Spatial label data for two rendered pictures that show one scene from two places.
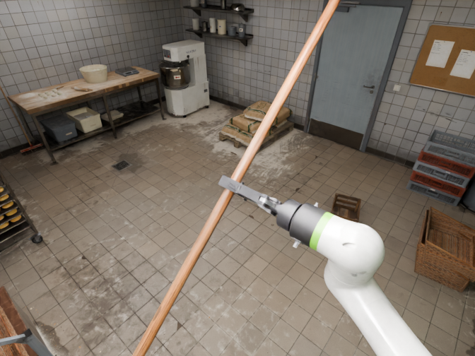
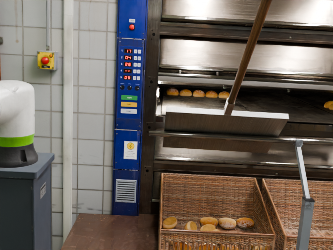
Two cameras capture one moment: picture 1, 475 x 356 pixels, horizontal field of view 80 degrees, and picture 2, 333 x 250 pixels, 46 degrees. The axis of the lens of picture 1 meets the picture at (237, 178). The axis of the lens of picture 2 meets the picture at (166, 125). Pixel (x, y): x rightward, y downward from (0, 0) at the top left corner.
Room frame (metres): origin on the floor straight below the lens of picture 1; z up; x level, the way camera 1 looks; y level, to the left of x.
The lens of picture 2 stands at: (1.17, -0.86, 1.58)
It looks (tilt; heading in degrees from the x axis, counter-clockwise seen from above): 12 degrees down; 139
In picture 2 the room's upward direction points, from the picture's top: 3 degrees clockwise
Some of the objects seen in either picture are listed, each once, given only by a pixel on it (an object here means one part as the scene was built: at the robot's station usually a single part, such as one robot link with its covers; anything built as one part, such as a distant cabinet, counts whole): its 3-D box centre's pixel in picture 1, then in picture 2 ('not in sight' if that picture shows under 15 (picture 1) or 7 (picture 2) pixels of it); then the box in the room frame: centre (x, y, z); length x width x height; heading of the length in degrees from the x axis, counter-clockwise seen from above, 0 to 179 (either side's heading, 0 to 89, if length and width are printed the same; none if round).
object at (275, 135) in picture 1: (257, 131); not in sight; (4.61, -0.36, 0.07); 1.20 x 0.80 x 0.14; 139
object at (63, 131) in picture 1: (59, 128); not in sight; (4.18, 2.90, 0.35); 0.50 x 0.36 x 0.24; 49
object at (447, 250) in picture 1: (450, 241); not in sight; (1.82, -2.06, 0.32); 0.56 x 0.49 x 0.28; 147
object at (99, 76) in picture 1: (95, 74); not in sight; (4.87, 2.41, 1.01); 0.43 x 0.42 x 0.21; 139
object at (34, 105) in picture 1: (98, 109); not in sight; (4.71, 2.45, 0.45); 2.20 x 0.80 x 0.90; 139
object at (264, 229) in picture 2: not in sight; (211, 214); (-0.12, 0.63, 0.72); 0.56 x 0.49 x 0.28; 50
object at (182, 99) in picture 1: (182, 80); not in sight; (5.68, 1.09, 0.66); 0.92 x 0.59 x 1.32; 139
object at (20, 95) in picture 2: not in sight; (8, 111); (-0.02, -0.44, 1.36); 0.16 x 0.13 x 0.19; 110
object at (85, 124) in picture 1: (85, 119); not in sight; (4.49, 2.63, 0.35); 0.50 x 0.36 x 0.24; 51
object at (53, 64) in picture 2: not in sight; (47, 60); (-0.90, 0.07, 1.46); 0.10 x 0.07 x 0.10; 49
